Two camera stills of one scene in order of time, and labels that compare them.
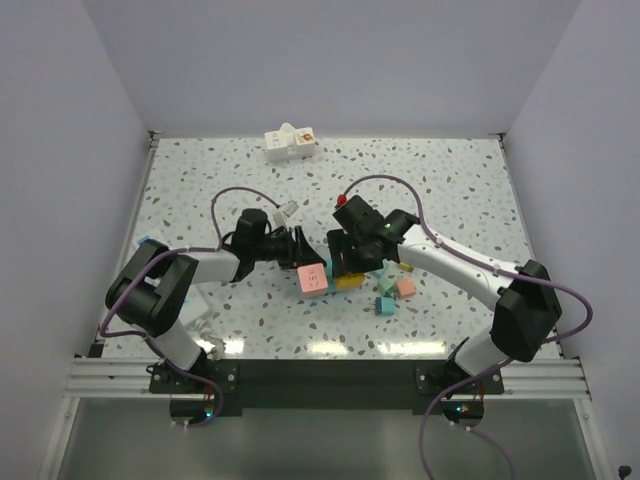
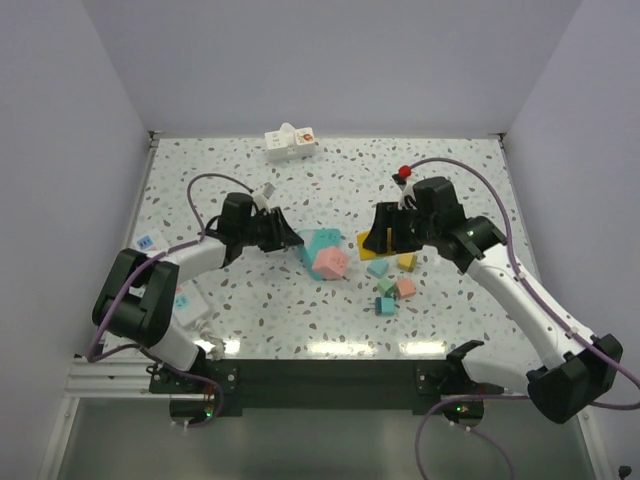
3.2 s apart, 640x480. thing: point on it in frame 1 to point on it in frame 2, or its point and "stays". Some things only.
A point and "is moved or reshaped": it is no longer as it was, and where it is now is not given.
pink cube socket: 312,280 is moved or reshaped
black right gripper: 339,243 to 389,215
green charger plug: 386,286 stays
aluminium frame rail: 551,376 stays
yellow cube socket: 350,281 is moved or reshaped
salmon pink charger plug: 405,287 stays
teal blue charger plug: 384,305 stays
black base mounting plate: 204,389 stays
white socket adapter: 281,145 stays
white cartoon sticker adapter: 304,142 stays
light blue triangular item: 330,277 is moved or reshaped
